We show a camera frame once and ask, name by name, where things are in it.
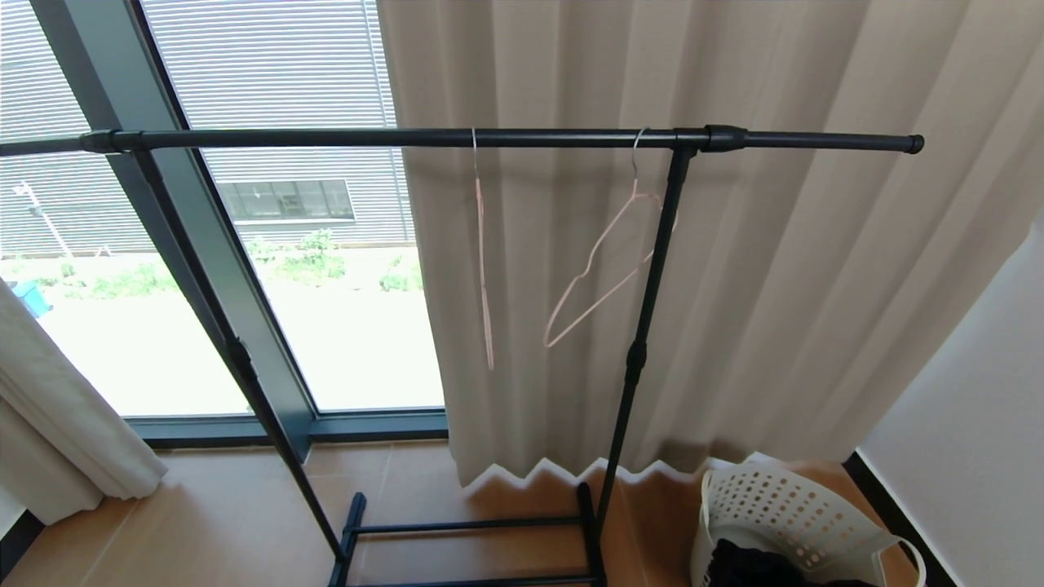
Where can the white laundry basket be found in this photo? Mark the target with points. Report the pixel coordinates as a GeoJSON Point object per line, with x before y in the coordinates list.
{"type": "Point", "coordinates": [783, 505]}

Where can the black clothes rack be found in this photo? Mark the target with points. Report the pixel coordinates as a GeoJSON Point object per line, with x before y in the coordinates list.
{"type": "Point", "coordinates": [408, 137]}

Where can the white curtain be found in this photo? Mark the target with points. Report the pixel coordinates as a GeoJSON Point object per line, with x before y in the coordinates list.
{"type": "Point", "coordinates": [57, 424]}

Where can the window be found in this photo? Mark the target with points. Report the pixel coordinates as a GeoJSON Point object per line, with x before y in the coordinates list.
{"type": "Point", "coordinates": [326, 81]}

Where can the heap of clothes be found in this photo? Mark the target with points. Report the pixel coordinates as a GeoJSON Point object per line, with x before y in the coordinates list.
{"type": "Point", "coordinates": [750, 567]}

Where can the pink clothes hanger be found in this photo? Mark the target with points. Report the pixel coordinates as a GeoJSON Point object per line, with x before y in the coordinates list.
{"type": "Point", "coordinates": [599, 302]}
{"type": "Point", "coordinates": [485, 285]}

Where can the beige curtain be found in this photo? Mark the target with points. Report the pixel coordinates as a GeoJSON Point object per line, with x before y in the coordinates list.
{"type": "Point", "coordinates": [734, 244]}

